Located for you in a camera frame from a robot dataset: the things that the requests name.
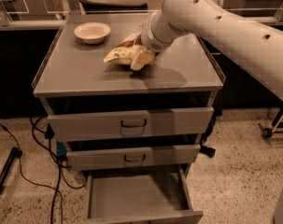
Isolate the brown and yellow chip bag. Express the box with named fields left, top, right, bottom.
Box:
left=104, top=34, right=156, bottom=71

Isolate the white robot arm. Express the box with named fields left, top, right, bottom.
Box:
left=142, top=0, right=283, bottom=101

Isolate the grey drawer cabinet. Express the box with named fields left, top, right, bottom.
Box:
left=31, top=12, right=226, bottom=224

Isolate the top grey drawer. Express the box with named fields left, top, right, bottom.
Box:
left=48, top=107, right=214, bottom=142

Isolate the grey drawer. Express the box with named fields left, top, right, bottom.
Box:
left=67, top=145, right=200, bottom=171
left=48, top=107, right=214, bottom=142
left=84, top=165, right=203, bottom=224

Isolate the middle grey drawer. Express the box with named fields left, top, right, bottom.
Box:
left=67, top=145, right=200, bottom=171

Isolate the bottom grey drawer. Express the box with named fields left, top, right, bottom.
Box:
left=84, top=165, right=203, bottom=224

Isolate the black plug on floor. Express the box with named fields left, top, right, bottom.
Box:
left=200, top=146, right=216, bottom=158

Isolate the white bowl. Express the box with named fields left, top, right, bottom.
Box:
left=74, top=22, right=111, bottom=45

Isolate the black wheeled cart base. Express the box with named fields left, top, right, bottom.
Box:
left=259, top=106, right=283, bottom=139

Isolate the black stand leg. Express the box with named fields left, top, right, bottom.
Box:
left=0, top=147, right=22, bottom=191

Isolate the black floor cable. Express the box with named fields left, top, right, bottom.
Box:
left=0, top=117, right=86, bottom=224

